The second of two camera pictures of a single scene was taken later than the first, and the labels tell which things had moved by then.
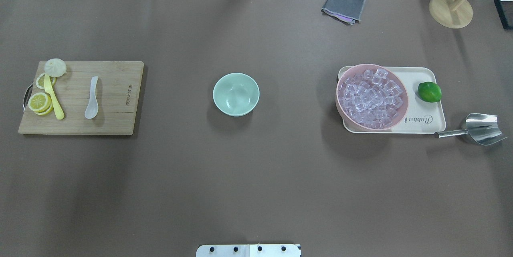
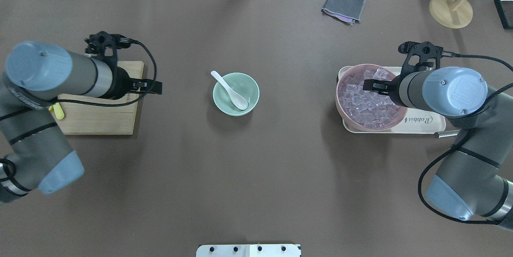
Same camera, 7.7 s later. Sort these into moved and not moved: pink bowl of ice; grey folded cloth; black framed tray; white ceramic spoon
Moved: white ceramic spoon
Not moved: pink bowl of ice; black framed tray; grey folded cloth
